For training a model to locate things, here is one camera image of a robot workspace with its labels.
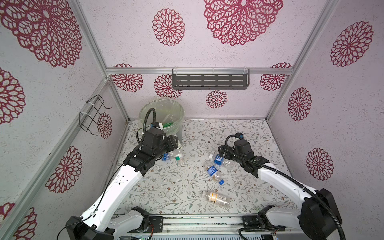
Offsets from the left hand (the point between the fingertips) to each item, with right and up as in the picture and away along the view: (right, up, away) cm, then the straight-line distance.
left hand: (174, 140), depth 74 cm
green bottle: (-6, +9, +20) cm, 23 cm away
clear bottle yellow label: (+22, -31, +4) cm, 38 cm away
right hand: (+27, -4, +11) cm, 29 cm away
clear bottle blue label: (-8, -11, +19) cm, 23 cm away
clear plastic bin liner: (-6, +17, +25) cm, 31 cm away
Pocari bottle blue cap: (+21, -19, +13) cm, 32 cm away
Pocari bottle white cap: (+26, -13, +18) cm, 34 cm away
